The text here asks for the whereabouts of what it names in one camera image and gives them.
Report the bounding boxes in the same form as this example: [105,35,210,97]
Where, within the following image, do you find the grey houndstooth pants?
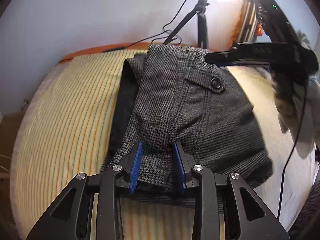
[101,44,273,207]

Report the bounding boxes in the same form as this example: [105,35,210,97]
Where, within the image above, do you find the striped rolled mat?
[230,0,264,47]

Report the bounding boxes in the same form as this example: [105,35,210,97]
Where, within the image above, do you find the black light tripod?
[163,0,209,49]

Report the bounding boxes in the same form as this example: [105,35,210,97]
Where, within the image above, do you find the striped yellow bed sheet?
[10,50,319,239]

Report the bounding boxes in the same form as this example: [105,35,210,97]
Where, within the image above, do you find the black cable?
[276,83,309,222]

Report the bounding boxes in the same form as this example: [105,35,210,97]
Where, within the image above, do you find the wooden bed frame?
[58,42,150,64]

